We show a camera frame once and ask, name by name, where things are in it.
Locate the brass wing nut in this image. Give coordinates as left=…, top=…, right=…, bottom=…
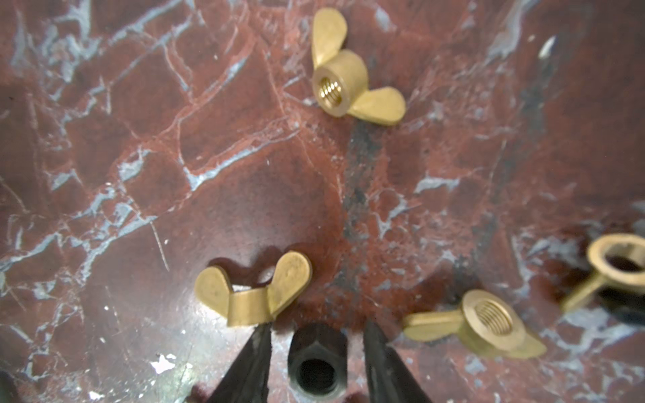
left=194, top=251, right=313, bottom=327
left=311, top=8, right=406, bottom=126
left=559, top=233, right=644, bottom=313
left=402, top=290, right=547, bottom=359

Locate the brass wing nut far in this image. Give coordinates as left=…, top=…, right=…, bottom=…
left=311, top=8, right=406, bottom=126

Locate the black wing nut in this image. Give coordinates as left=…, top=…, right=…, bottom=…
left=598, top=289, right=644, bottom=327

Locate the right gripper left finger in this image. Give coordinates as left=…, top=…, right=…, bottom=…
left=207, top=323, right=272, bottom=403

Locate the brass wing nut left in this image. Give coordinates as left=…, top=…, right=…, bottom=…
left=194, top=251, right=313, bottom=327

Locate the black hex nut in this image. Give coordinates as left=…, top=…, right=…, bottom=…
left=287, top=322, right=348, bottom=401

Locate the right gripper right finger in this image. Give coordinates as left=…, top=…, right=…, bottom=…
left=363, top=320, right=432, bottom=403

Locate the brass wing nut right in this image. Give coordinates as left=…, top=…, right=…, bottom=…
left=559, top=233, right=644, bottom=313

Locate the brass wing nut bottom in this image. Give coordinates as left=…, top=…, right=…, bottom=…
left=402, top=290, right=547, bottom=359

